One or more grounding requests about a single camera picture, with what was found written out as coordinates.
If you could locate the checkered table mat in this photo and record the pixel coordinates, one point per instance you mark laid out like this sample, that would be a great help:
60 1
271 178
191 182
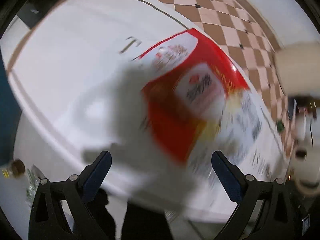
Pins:
75 55

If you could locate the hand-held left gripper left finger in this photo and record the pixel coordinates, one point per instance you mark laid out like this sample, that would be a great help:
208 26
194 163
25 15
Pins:
97 177

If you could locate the red snack packet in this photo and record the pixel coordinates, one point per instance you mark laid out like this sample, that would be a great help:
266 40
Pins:
175 120

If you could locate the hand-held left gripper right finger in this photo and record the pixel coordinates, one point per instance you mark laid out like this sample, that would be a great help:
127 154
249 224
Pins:
227 180

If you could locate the blue base cabinet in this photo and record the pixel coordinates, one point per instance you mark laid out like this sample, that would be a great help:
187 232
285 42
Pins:
7 117

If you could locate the clear printed plastic bag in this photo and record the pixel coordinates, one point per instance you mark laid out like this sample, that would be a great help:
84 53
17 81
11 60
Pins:
250 130

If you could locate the beige utensil holder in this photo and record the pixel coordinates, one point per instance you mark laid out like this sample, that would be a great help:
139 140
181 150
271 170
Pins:
297 70

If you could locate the white pink electric kettle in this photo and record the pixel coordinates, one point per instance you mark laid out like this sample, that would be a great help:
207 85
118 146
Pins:
306 172

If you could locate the brown round cap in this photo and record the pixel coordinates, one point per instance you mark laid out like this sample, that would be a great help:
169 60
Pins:
17 167

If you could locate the white tissue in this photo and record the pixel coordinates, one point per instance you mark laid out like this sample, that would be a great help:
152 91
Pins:
120 110

